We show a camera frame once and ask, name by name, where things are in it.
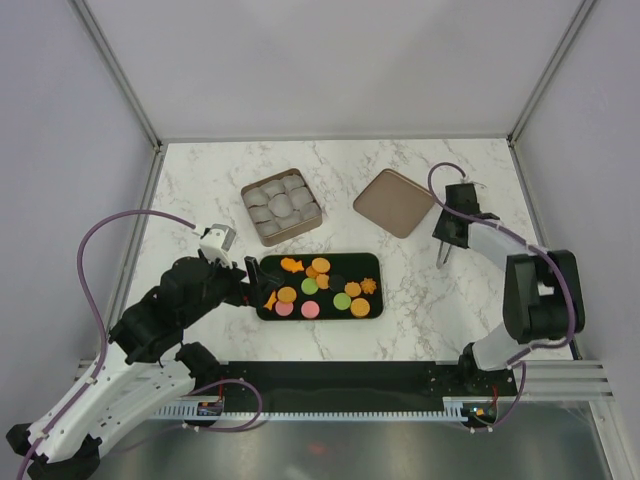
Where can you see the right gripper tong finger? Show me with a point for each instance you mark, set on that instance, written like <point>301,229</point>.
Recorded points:
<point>446,253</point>
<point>439,259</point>

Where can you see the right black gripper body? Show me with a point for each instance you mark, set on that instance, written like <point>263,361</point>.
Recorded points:
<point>441,228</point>

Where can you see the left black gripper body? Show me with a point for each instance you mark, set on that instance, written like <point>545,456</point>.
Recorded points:
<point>226,285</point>

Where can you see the round tan biscuit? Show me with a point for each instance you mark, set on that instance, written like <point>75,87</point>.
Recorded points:
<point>360,307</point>
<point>286,295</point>
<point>321,265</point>

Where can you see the round tan biscuit top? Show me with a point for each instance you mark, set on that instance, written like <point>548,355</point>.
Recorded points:
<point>321,265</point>

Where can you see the black sandwich cookie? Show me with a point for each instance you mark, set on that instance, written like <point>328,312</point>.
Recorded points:
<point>337,283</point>

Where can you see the gold cookie tin box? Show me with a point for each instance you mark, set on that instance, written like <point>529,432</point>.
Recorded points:
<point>282,206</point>

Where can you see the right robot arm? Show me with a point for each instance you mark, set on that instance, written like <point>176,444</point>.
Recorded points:
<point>543,306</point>

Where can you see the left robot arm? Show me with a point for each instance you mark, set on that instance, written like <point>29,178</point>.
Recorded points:
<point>144,363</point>

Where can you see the orange fish cookie lower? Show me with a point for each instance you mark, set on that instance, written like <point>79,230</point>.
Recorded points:
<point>271,301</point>

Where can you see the orange fish cookie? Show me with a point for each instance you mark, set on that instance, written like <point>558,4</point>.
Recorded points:
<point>292,265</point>
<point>271,301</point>

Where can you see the pink macaron left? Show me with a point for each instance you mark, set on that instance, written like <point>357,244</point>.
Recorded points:
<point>283,309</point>

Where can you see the pink macaron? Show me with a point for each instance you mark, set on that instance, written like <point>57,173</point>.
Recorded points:
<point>310,309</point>
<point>283,309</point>

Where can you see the orange fish cookie upper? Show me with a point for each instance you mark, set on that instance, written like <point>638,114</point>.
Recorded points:
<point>292,265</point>

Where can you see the pink macaron right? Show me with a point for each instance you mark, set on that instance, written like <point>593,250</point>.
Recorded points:
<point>310,309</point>

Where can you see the dark green tray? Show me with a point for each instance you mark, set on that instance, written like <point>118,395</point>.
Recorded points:
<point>354,267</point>

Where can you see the gold tin lid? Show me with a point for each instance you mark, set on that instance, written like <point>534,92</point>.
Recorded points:
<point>394,203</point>

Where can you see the orange flower cookie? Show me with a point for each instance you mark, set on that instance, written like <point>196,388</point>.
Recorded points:
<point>368,286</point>

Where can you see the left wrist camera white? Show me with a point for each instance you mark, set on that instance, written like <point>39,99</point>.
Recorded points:
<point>215,242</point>

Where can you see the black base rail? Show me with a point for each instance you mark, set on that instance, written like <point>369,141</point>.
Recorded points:
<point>358,387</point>

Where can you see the aluminium frame rail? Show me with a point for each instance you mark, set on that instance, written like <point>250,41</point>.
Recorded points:
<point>536,381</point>

